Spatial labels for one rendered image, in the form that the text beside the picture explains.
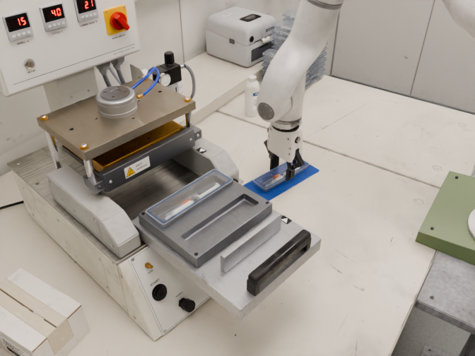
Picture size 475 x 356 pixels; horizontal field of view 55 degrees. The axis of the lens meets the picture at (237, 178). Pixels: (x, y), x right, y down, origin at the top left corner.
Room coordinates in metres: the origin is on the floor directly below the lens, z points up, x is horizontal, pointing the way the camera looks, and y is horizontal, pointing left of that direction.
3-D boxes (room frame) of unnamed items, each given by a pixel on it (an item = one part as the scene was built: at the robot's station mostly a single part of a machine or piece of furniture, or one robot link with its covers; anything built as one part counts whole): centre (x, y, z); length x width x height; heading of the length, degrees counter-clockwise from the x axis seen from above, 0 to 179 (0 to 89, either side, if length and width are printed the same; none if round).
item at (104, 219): (0.69, 0.29, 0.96); 0.25 x 0.05 x 0.07; 46
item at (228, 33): (1.87, -0.02, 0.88); 0.25 x 0.20 x 0.17; 50
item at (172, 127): (0.84, 0.24, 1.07); 0.22 x 0.17 x 0.10; 136
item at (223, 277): (0.62, 0.03, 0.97); 0.30 x 0.22 x 0.08; 46
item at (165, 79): (1.09, 0.19, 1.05); 0.15 x 0.05 x 0.15; 136
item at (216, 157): (0.88, 0.10, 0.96); 0.26 x 0.05 x 0.07; 46
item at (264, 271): (0.53, -0.07, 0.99); 0.15 x 0.02 x 0.04; 136
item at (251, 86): (1.45, -0.05, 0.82); 0.05 x 0.05 x 0.14
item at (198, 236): (0.66, 0.06, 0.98); 0.20 x 0.17 x 0.03; 136
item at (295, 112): (1.06, -0.13, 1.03); 0.09 x 0.08 x 0.13; 146
